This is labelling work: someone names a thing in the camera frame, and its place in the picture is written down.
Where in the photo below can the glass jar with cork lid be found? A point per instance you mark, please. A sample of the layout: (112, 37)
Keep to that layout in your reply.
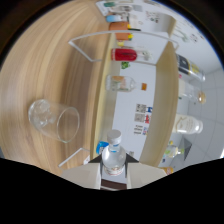
(191, 93)

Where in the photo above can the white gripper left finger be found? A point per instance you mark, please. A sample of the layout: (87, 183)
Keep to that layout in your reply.
(85, 175)

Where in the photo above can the blue and white cup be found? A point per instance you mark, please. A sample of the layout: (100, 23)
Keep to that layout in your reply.
(114, 18)

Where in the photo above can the clear drinking glass with ice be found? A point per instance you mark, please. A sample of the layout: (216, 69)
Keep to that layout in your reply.
(50, 120)

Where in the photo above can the wall poster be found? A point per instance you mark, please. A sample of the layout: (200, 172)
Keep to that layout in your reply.
(142, 128)
(143, 111)

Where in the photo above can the green potted plant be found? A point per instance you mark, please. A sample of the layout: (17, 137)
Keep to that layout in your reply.
(125, 65)

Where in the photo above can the two-tier wooden shelf rack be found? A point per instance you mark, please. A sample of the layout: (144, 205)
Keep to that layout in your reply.
(166, 100)

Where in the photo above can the orange pot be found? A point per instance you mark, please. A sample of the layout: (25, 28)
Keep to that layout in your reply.
(118, 30)

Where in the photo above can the red liquid bottle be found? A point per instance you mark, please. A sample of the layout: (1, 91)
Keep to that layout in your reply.
(123, 55)

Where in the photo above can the clear bottle with orange cap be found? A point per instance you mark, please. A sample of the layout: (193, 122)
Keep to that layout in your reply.
(120, 83)

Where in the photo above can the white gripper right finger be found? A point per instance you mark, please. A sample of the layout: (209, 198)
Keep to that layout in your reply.
(145, 173)

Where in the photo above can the clear bottle with green cap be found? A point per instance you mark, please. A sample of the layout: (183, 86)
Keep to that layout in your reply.
(174, 150)

